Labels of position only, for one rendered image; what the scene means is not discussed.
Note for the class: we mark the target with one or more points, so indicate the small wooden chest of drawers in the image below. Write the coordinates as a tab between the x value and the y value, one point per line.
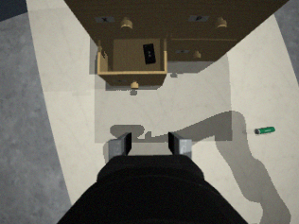
171	25

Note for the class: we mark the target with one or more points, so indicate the wooden drawer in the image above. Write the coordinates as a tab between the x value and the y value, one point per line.
210	49
199	18
141	18
128	55

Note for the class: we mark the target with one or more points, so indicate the black nine-volt battery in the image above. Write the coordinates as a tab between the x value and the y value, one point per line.
149	53

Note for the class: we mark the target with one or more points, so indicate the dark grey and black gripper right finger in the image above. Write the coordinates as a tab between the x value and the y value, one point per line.
179	145

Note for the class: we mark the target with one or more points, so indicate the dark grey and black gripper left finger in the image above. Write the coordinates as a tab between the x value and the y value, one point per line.
120	146

